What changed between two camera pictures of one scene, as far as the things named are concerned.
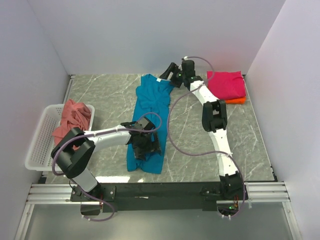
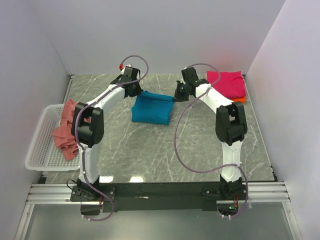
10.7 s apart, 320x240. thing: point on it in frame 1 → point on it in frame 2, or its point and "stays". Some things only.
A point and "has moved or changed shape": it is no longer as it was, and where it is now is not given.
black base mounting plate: (153, 197) stays
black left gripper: (153, 146) → (137, 92)
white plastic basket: (39, 155) stays
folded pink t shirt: (226, 85) stays
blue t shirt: (152, 101) has moved or changed shape
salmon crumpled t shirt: (74, 114) stays
